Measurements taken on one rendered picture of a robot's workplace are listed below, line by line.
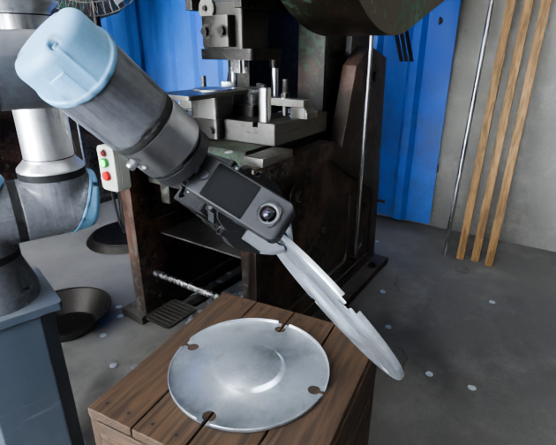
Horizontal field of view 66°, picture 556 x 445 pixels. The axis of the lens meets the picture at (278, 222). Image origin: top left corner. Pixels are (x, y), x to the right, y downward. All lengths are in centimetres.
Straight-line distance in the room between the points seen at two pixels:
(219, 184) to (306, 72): 105
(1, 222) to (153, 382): 38
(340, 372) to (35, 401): 60
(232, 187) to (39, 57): 20
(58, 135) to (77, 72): 48
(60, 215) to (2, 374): 31
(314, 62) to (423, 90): 97
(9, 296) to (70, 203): 19
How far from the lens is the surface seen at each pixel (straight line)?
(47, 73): 39
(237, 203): 44
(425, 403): 132
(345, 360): 85
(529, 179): 232
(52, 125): 85
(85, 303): 175
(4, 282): 91
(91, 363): 149
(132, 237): 147
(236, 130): 124
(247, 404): 76
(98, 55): 39
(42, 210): 87
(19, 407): 102
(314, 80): 145
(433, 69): 230
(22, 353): 96
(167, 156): 43
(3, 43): 49
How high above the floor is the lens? 89
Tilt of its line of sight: 22 degrees down
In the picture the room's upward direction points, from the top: straight up
